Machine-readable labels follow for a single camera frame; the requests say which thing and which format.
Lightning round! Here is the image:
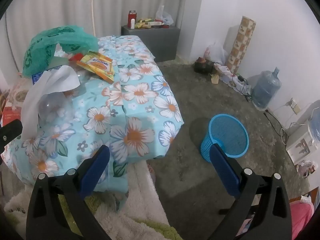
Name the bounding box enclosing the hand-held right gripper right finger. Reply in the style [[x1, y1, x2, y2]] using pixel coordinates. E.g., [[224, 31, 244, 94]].
[[207, 143, 293, 240]]

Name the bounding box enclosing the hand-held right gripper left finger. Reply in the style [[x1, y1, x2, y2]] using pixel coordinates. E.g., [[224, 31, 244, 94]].
[[26, 144, 112, 240]]

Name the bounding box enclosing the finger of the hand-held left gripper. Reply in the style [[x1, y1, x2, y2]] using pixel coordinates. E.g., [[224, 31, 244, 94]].
[[0, 119, 23, 165]]

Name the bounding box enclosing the blue plastic basket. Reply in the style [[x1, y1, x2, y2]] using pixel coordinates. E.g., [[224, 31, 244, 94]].
[[200, 114, 250, 164]]

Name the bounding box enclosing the clear plastic bottle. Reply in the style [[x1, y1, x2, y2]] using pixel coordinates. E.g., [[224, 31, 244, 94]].
[[37, 90, 75, 125]]

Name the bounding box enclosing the white tissue paper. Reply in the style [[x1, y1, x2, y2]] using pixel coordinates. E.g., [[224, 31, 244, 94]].
[[21, 65, 80, 140]]

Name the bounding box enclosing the yellow snack packet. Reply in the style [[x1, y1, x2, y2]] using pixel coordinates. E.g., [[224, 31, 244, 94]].
[[76, 51, 115, 84]]

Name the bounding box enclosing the green plastic bag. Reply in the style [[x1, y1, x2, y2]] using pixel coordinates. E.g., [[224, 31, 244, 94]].
[[22, 24, 99, 77]]

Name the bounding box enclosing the red printed box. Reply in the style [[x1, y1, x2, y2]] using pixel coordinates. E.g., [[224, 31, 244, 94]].
[[0, 80, 34, 128]]

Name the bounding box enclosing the blue printed wrapper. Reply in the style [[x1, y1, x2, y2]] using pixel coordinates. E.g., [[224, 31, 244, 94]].
[[31, 66, 62, 85]]

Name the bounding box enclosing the white water dispenser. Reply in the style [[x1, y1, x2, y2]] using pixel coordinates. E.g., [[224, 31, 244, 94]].
[[285, 116, 318, 165]]

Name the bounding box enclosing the blue water jug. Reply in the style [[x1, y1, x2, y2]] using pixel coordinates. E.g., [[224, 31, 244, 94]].
[[306, 100, 320, 145], [251, 67, 282, 109]]

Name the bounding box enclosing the pink cloth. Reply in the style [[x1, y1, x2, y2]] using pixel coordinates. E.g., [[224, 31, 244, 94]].
[[289, 200, 315, 239]]

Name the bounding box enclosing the printed floor cloth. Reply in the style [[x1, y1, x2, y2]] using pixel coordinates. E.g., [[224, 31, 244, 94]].
[[214, 63, 252, 94]]

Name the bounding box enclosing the dark box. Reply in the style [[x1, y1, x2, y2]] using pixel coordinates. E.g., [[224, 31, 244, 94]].
[[194, 57, 215, 74]]

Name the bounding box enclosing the white plastic bag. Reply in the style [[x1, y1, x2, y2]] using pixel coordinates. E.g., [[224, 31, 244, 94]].
[[205, 42, 229, 64], [155, 5, 174, 26]]

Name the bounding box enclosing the white curtain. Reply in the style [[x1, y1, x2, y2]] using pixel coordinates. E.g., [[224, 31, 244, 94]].
[[5, 0, 190, 63]]

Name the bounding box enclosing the grey cabinet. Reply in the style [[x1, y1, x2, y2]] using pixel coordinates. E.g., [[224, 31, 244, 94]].
[[121, 25, 181, 63]]

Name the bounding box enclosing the heap of yellow packets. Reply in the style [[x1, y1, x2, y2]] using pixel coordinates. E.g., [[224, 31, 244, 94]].
[[135, 17, 156, 29]]

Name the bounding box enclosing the red bottle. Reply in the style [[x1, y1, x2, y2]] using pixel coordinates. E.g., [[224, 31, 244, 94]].
[[128, 10, 137, 28]]

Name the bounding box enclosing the black cable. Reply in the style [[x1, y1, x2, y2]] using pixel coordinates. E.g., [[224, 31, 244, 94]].
[[264, 109, 288, 145]]

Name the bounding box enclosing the wall outlet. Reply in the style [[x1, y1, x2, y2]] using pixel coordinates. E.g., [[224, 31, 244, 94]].
[[287, 99, 302, 114]]

